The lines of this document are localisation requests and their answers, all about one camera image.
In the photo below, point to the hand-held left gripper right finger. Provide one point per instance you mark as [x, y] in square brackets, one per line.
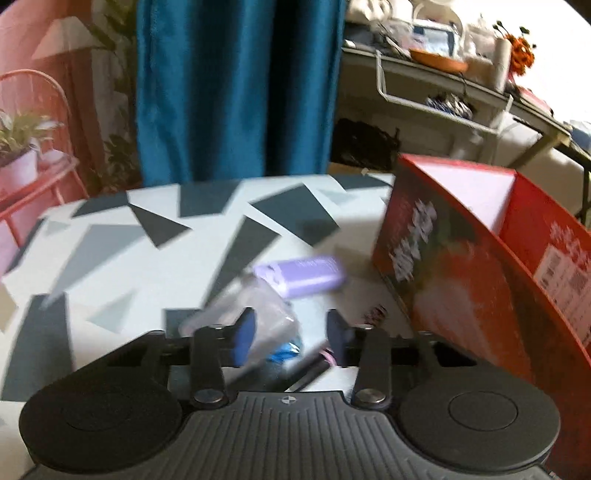
[333, 339]

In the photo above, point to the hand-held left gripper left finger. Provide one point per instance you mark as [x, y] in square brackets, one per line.
[244, 337]

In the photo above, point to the clear plastic bag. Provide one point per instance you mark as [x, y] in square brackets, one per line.
[268, 304]

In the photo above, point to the purple power bank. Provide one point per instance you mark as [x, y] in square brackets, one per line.
[304, 277]

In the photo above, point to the red cardboard box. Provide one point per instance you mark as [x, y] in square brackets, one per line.
[461, 277]

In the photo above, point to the black pen pink band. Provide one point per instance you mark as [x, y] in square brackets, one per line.
[309, 374]

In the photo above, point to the blue wrapped item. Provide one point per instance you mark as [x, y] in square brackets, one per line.
[284, 353]

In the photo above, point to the black bag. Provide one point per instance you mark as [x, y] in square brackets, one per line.
[360, 141]

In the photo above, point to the teal curtain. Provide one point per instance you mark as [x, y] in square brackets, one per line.
[231, 92]

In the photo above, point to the pale wooden desk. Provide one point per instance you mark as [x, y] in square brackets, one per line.
[360, 57]

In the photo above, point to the orange plate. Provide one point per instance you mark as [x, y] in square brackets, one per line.
[438, 62]

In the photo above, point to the red book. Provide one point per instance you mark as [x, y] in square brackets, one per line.
[538, 97]

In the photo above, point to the clear plastic storage box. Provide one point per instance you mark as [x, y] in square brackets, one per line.
[434, 37]

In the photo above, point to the white paper roll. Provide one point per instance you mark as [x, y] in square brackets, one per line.
[501, 64]

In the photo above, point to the orange artificial flowers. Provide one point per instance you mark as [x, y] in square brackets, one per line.
[521, 50]

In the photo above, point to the pink wall poster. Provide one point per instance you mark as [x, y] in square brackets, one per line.
[69, 138]

